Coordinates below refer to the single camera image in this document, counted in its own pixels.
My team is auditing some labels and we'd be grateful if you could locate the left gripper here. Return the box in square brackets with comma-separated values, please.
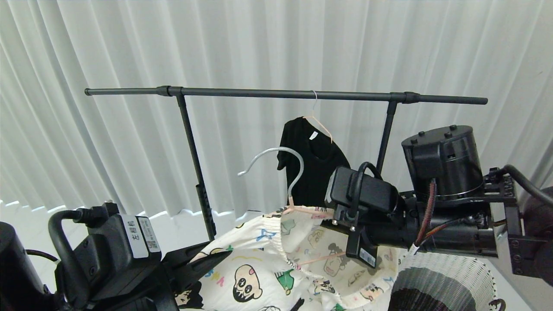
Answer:
[130, 242, 234, 311]

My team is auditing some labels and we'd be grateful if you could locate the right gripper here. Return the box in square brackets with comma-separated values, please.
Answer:
[346, 203, 422, 269]

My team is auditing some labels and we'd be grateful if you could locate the cream printed garment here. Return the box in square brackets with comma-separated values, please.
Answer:
[175, 206, 400, 311]

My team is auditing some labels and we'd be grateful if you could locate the black t-shirt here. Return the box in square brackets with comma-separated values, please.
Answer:
[276, 117, 351, 208]

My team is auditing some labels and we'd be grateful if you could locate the pink clothes hanger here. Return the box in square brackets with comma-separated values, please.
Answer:
[237, 147, 347, 267]
[302, 90, 334, 144]

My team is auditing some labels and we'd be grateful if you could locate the white laundry basket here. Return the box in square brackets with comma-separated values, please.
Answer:
[386, 252, 507, 311]

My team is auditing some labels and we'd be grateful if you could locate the black clothes rack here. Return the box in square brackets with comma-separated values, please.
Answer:
[84, 86, 489, 241]

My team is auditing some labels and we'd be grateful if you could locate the white curtain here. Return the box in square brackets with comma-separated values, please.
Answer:
[0, 0, 553, 216]

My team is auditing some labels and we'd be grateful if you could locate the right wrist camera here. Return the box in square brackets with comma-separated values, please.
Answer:
[321, 166, 401, 236]

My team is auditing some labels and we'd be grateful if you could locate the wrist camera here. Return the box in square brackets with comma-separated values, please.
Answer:
[55, 202, 163, 308]
[321, 166, 401, 236]

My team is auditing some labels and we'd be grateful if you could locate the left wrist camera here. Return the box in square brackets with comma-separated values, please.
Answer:
[55, 202, 163, 308]

